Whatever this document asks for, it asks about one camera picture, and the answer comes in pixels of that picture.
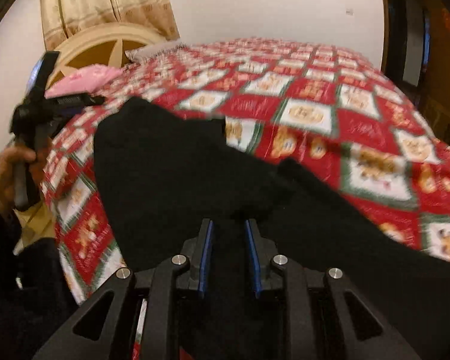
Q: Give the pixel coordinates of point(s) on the beige patterned curtain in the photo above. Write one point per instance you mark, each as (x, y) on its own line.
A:
(62, 19)

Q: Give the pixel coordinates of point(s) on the person's left hand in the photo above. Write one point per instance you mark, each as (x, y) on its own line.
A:
(19, 154)

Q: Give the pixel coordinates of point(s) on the pink pillow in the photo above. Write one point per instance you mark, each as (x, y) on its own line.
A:
(85, 80)

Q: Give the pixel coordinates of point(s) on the red patterned bedspread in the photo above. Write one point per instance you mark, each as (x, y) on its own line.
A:
(325, 107)

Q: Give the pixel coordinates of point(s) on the brown wooden door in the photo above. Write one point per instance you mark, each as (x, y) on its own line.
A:
(417, 57)

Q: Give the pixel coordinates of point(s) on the cream wooden headboard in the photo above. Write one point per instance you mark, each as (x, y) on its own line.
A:
(104, 44)

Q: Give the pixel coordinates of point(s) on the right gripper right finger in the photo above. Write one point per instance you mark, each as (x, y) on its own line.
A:
(323, 315)

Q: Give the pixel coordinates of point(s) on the black pants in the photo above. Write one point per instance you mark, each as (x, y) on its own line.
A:
(160, 176)

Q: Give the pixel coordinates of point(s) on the striped grey pillow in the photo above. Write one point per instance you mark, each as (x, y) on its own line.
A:
(145, 53)

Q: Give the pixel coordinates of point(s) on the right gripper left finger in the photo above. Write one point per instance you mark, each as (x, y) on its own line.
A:
(133, 314)

